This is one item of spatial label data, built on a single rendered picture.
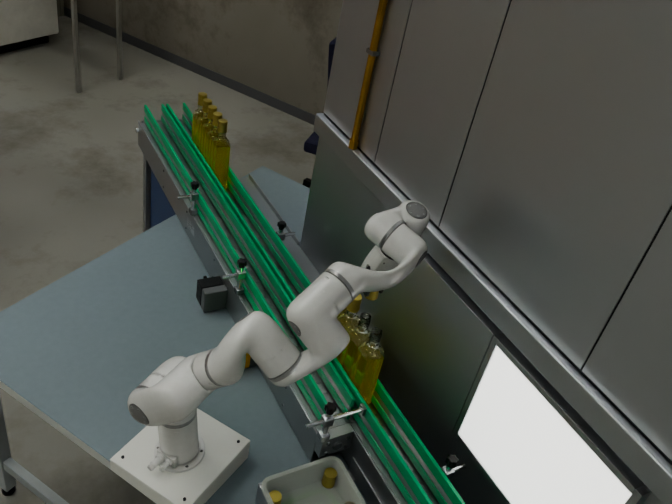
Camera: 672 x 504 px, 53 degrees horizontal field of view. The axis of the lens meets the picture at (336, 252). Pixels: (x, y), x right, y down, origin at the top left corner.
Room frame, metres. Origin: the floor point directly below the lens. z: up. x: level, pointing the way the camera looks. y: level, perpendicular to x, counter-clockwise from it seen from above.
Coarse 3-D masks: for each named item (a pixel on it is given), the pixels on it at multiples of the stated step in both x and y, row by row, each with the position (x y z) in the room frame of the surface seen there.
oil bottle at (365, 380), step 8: (360, 344) 1.28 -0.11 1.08; (360, 352) 1.26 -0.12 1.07; (368, 352) 1.25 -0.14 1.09; (376, 352) 1.26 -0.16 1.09; (360, 360) 1.26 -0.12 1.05; (368, 360) 1.24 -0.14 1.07; (376, 360) 1.25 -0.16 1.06; (352, 368) 1.28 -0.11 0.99; (360, 368) 1.25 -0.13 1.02; (368, 368) 1.24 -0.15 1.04; (376, 368) 1.26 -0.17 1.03; (352, 376) 1.27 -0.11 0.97; (360, 376) 1.24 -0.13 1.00; (368, 376) 1.25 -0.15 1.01; (376, 376) 1.26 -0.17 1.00; (360, 384) 1.24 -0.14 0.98; (368, 384) 1.25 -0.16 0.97; (360, 392) 1.24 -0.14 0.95; (368, 392) 1.25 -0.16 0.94; (368, 400) 1.26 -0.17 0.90
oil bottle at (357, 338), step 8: (352, 328) 1.33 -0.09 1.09; (352, 336) 1.31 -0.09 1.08; (360, 336) 1.30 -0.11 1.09; (368, 336) 1.31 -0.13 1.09; (352, 344) 1.30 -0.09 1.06; (344, 352) 1.32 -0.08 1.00; (352, 352) 1.29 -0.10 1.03; (344, 360) 1.31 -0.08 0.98; (352, 360) 1.29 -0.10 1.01; (344, 368) 1.30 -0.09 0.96
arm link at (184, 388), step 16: (208, 352) 0.99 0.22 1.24; (176, 368) 0.97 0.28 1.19; (192, 368) 0.97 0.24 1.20; (160, 384) 0.92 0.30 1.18; (176, 384) 0.92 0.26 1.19; (192, 384) 0.94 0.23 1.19; (208, 384) 0.94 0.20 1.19; (128, 400) 0.95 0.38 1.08; (144, 400) 0.92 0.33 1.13; (160, 400) 0.90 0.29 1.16; (176, 400) 0.90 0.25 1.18; (192, 400) 0.91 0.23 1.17; (144, 416) 0.92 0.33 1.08; (160, 416) 0.90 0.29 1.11; (176, 416) 0.89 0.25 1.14
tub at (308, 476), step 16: (304, 464) 1.06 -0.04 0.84; (320, 464) 1.07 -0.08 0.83; (336, 464) 1.09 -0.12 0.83; (272, 480) 1.00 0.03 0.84; (288, 480) 1.02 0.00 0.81; (304, 480) 1.05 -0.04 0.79; (320, 480) 1.07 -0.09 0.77; (336, 480) 1.07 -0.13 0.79; (352, 480) 1.04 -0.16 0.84; (288, 496) 1.01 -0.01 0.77; (304, 496) 1.02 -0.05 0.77; (320, 496) 1.03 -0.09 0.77; (336, 496) 1.04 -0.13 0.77; (352, 496) 1.01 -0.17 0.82
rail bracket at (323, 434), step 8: (328, 408) 1.11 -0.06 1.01; (360, 408) 1.17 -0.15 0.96; (328, 416) 1.11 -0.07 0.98; (336, 416) 1.13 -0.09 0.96; (344, 416) 1.14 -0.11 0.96; (312, 424) 1.09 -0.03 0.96; (320, 424) 1.10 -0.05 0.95; (328, 424) 1.11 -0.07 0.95; (320, 432) 1.12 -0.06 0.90; (328, 432) 1.12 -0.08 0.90; (320, 440) 1.10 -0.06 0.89
